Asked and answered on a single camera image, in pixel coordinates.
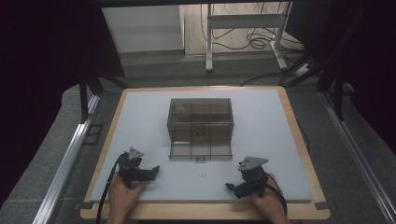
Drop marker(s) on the dark floor frame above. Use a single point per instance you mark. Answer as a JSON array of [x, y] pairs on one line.
[[92, 134]]

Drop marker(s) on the white foam mat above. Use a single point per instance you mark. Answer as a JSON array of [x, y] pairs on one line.
[[255, 140]]

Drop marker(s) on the person's left hand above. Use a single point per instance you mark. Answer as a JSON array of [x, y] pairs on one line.
[[123, 197]]

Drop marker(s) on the small silver jewellery piece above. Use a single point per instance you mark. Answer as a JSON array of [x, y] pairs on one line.
[[203, 175]]

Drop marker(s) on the clear brown drawer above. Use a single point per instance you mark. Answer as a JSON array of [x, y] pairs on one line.
[[200, 151]]

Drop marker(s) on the person's right hand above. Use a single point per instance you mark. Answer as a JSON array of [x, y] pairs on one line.
[[270, 205]]

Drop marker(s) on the white panel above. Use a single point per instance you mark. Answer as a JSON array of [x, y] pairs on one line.
[[143, 29]]

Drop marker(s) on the black metal stand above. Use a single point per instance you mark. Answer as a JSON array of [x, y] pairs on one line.
[[85, 96], [336, 90]]

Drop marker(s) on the white power strip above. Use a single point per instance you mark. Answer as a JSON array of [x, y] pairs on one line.
[[302, 70]]

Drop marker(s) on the clear brown drawer box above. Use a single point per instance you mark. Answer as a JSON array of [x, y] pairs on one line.
[[200, 115]]

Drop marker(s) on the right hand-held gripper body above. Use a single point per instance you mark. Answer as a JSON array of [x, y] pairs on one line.
[[253, 175]]

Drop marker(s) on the aluminium rail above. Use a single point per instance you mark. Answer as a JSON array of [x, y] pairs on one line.
[[67, 161], [358, 155]]

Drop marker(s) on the white metal desk frame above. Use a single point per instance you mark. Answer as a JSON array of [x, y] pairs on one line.
[[246, 21]]

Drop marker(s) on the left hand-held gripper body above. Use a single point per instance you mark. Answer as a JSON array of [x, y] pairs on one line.
[[130, 169]]

